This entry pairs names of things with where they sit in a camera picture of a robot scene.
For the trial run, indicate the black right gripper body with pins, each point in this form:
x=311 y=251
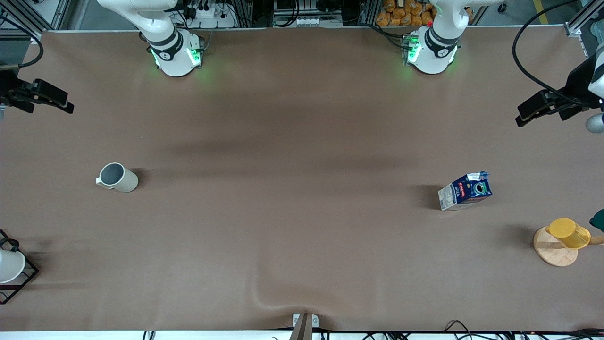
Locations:
x=8 y=86

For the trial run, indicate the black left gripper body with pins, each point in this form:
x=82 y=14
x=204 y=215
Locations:
x=578 y=85

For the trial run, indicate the cream ribbed mug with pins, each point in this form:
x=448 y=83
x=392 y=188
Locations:
x=123 y=180

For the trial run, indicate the blue milk carton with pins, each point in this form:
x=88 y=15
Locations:
x=465 y=191

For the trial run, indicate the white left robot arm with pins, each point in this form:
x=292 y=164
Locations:
x=434 y=49

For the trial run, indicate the yellow cup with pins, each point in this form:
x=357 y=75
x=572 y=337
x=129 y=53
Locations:
x=568 y=232

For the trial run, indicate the dark green object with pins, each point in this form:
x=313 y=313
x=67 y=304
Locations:
x=598 y=220

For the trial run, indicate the round wooden mug stand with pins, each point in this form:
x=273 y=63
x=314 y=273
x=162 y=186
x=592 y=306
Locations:
x=552 y=252

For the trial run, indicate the bag of orange buns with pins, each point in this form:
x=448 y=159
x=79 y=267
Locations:
x=401 y=14

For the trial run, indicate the white power strip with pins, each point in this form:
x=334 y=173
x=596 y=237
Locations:
x=212 y=19

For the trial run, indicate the aluminium frame post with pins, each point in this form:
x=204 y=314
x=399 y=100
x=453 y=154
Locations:
x=583 y=21
x=28 y=14

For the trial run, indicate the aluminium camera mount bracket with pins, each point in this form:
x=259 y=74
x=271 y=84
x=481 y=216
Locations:
x=306 y=323

